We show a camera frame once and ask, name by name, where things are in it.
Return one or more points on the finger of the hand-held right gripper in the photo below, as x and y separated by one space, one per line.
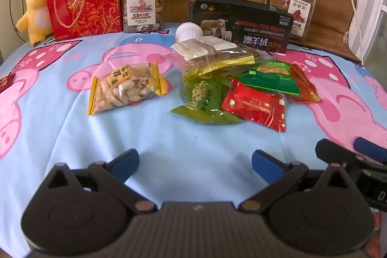
370 145
331 152

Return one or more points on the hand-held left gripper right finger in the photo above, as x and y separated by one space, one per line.
261 160

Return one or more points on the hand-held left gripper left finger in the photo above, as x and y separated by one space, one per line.
126 160

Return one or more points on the orange-red snack packet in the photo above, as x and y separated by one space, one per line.
304 84

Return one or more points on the black rectangular box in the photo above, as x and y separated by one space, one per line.
248 20

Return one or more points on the red snack packet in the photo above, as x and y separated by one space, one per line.
257 107

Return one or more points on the peanut packet with yellow edges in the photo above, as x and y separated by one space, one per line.
127 90

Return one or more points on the flat green snack packet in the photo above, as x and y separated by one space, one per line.
269 79

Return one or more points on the translucent green snack packet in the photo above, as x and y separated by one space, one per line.
202 97

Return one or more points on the clear gold-edged snack packet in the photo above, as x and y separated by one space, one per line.
217 64

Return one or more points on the clear packet with white pieces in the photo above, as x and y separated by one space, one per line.
199 46

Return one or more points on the brown seat cushion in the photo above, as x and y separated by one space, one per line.
332 13

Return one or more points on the white plastic cup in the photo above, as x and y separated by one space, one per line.
188 31

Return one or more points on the small dark red packet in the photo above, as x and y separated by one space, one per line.
5 83

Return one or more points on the pecan jar with gold lid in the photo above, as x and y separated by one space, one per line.
297 13

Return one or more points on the yellow duck plush toy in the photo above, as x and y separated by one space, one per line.
34 7

